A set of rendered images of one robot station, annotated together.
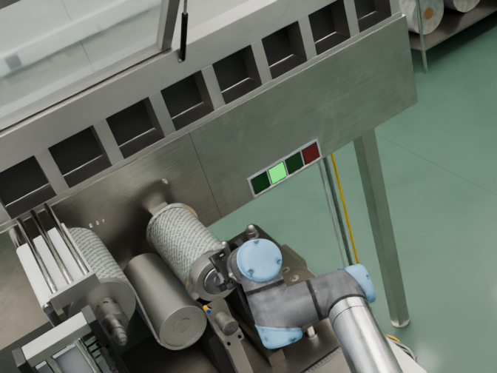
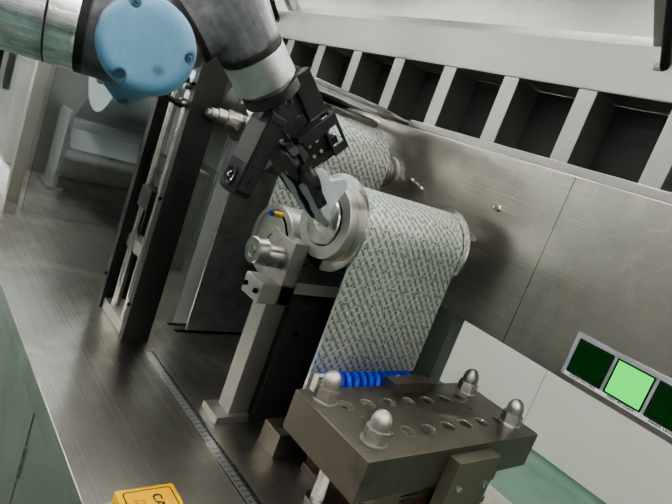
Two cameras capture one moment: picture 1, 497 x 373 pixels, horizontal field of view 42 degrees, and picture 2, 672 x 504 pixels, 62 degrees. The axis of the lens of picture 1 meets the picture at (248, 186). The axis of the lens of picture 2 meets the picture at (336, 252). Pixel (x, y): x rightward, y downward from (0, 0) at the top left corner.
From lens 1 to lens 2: 1.35 m
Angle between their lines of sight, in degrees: 65
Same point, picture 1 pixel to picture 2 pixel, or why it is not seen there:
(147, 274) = not seen: hidden behind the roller
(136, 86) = (578, 63)
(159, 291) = not seen: hidden behind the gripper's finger
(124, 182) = (469, 167)
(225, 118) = (639, 207)
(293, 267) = (435, 438)
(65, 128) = (483, 58)
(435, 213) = not seen: outside the picture
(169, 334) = (263, 231)
